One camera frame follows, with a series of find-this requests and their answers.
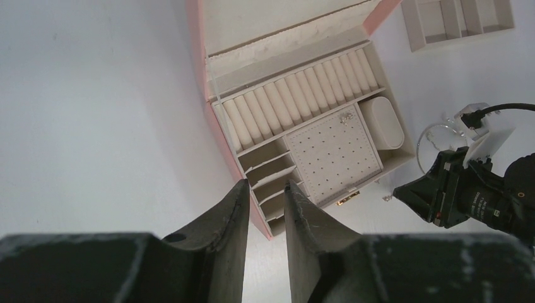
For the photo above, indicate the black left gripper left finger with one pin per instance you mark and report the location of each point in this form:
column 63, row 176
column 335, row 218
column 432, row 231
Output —
column 204, row 261

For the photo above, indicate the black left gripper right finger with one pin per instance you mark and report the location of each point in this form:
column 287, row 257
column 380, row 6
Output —
column 328, row 262

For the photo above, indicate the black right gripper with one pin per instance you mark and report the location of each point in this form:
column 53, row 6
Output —
column 449, row 194

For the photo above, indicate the small silver earring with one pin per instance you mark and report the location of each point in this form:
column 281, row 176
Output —
column 346, row 118

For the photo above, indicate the pink jewelry box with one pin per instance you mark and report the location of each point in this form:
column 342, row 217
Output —
column 275, row 77

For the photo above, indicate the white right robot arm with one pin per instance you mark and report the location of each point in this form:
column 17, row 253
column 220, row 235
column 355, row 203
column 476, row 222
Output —
column 524, row 192

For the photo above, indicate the beige oval watch pillow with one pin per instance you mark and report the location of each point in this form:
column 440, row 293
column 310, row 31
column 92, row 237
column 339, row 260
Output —
column 383, row 124

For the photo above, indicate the beige divided tray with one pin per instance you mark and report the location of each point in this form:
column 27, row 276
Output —
column 431, row 24

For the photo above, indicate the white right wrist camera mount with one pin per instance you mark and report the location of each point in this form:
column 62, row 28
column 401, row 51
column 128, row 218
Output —
column 487, row 139

